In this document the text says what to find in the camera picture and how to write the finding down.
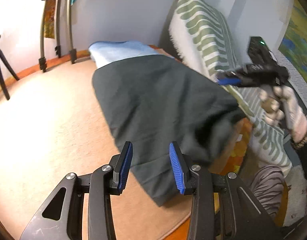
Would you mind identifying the dark grey pants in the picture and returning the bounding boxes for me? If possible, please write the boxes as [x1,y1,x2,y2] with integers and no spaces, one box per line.
[92,55,245,206]

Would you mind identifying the right hand in grey glove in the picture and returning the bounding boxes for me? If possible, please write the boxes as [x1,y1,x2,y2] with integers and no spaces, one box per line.
[259,86,307,143]

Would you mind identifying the green striped white pillow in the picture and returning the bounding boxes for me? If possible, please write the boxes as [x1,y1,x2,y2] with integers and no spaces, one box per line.
[169,0,292,176]

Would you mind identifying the striped grey trouser leg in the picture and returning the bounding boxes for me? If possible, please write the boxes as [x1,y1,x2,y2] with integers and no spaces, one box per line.
[249,165,285,220]

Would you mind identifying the folded light blue cloth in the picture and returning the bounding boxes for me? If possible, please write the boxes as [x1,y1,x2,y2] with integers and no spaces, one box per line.
[88,41,173,69]

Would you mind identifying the tall grey tripod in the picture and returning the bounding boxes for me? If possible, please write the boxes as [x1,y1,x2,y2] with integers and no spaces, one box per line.
[38,0,77,72]

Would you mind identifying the colourful wall painting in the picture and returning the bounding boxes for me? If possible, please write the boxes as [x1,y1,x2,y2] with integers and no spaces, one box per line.
[279,0,307,84]

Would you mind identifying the colourful hanging wall cloth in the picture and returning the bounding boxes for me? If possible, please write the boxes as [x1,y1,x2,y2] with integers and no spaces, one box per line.
[43,0,76,39]

